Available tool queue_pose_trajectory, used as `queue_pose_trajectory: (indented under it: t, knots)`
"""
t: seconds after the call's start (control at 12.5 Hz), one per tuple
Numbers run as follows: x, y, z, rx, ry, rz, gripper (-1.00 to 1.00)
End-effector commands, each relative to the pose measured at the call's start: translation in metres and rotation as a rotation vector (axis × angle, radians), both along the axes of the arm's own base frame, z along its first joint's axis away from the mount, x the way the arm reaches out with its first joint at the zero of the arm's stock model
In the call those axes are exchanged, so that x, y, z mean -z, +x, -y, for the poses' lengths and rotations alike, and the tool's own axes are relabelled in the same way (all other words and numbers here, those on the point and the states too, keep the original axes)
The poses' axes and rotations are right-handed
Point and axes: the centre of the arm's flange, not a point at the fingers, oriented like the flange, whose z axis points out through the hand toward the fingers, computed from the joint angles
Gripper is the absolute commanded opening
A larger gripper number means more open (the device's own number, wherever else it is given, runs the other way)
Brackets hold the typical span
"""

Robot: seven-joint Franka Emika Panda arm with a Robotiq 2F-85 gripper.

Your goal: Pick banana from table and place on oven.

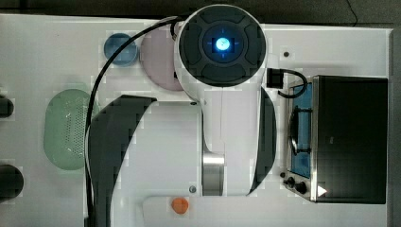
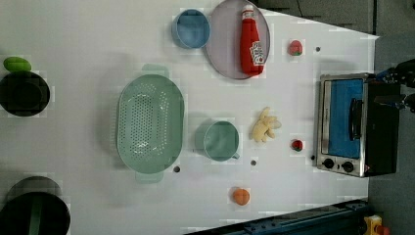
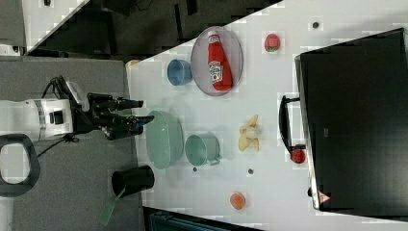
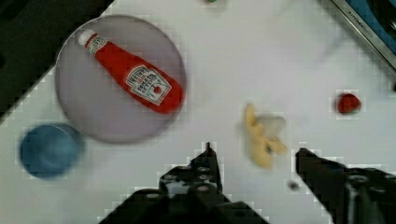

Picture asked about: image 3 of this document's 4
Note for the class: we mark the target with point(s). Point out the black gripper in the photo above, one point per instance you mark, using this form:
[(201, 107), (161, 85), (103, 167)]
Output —
[(101, 116)]

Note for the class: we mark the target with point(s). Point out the yellow peeled plush banana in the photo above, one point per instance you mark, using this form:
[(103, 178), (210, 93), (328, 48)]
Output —
[(249, 135)]

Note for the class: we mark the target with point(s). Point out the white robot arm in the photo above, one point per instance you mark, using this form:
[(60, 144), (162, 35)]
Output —
[(51, 119)]

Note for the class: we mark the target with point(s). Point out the black toaster oven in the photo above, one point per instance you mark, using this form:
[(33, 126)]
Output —
[(353, 101)]

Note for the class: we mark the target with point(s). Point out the green perforated colander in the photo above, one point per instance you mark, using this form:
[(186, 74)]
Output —
[(164, 139)]

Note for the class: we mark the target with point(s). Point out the blue bowl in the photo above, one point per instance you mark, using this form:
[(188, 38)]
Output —
[(179, 72)]

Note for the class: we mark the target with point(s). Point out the grey round plate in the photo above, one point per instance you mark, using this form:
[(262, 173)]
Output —
[(199, 59)]

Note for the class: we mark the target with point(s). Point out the red ketchup bottle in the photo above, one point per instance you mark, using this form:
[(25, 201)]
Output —
[(219, 67)]

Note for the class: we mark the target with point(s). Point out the orange toy fruit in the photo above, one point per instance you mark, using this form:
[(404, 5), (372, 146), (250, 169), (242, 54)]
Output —
[(237, 200)]

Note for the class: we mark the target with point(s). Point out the pink toy strawberry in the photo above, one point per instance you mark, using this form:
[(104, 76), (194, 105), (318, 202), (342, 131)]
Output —
[(272, 43)]

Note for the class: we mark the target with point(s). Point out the red toy strawberry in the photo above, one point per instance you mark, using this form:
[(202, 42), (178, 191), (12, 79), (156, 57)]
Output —
[(298, 156)]

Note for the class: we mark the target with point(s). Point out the green cup with handle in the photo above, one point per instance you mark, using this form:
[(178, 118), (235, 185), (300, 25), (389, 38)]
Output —
[(203, 149)]

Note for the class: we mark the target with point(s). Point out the blue metal frame rail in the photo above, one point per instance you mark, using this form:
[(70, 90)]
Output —
[(167, 221)]

